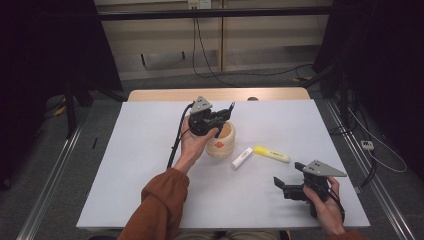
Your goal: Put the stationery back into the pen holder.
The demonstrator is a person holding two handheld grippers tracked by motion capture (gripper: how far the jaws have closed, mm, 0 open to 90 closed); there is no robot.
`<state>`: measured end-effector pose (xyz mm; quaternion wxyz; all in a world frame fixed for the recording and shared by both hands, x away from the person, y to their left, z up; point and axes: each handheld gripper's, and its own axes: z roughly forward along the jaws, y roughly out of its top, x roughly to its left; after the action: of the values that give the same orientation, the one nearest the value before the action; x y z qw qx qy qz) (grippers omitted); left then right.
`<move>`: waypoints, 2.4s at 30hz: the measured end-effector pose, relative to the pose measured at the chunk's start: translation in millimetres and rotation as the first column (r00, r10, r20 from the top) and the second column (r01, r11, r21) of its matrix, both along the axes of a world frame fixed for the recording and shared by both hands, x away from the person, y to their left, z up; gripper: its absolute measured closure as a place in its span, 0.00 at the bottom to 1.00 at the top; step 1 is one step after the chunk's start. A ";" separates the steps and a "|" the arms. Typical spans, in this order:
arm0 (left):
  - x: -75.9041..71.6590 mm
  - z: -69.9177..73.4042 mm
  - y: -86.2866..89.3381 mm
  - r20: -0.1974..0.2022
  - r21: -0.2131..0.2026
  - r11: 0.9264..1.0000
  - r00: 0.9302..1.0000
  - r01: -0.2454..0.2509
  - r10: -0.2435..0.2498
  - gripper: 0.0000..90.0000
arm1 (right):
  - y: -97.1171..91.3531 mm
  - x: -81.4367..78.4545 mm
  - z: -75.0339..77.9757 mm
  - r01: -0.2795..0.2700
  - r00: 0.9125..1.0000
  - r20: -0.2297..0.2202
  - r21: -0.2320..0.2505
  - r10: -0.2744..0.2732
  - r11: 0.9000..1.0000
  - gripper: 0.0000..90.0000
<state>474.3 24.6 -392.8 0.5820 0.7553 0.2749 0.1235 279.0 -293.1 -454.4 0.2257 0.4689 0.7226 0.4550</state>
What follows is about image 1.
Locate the black curtain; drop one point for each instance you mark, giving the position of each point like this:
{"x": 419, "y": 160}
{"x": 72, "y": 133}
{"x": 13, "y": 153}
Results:
{"x": 40, "y": 50}
{"x": 383, "y": 50}

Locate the black metal stand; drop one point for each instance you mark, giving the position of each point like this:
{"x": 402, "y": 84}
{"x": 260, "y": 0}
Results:
{"x": 343, "y": 100}
{"x": 70, "y": 110}

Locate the yellow floor tape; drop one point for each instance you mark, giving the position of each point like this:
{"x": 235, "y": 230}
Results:
{"x": 60, "y": 111}
{"x": 301, "y": 79}

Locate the yellow highlighter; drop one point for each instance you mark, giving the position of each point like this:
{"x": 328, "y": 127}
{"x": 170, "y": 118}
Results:
{"x": 271, "y": 154}

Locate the small black floor strip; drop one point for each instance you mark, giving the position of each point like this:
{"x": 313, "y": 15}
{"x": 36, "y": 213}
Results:
{"x": 95, "y": 143}

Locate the wooden table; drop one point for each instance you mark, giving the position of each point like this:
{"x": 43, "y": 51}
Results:
{"x": 166, "y": 95}

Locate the person's left hand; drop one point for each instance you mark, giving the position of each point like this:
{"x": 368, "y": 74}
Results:
{"x": 193, "y": 150}

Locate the black horizontal metal bar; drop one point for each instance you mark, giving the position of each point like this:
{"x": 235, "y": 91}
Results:
{"x": 166, "y": 14}

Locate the white power adapter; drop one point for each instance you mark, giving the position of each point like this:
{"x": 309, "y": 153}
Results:
{"x": 367, "y": 145}

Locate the round wooden pen holder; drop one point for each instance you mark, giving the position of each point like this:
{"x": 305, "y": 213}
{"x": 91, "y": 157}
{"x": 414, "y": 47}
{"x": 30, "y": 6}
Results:
{"x": 221, "y": 150}

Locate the metal floor rail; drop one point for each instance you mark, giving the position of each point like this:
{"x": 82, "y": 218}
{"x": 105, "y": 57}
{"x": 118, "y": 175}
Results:
{"x": 370, "y": 173}
{"x": 50, "y": 186}

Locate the white wall socket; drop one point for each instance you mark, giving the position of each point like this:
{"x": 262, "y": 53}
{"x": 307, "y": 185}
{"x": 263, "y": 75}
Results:
{"x": 199, "y": 4}

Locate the person's right hand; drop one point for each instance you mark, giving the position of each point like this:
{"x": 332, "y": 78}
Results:
{"x": 328, "y": 213}

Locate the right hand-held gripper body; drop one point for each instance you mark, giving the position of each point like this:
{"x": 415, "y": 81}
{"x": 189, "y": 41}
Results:
{"x": 320, "y": 170}

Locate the white table mat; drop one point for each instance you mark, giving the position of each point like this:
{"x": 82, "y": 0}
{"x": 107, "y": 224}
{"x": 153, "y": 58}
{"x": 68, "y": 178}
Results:
{"x": 133, "y": 166}

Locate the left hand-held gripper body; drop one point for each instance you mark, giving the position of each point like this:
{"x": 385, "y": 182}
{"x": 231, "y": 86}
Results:
{"x": 200, "y": 121}

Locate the white correction tape stick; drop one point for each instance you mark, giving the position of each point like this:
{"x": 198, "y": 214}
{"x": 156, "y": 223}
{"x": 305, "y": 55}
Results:
{"x": 242, "y": 158}

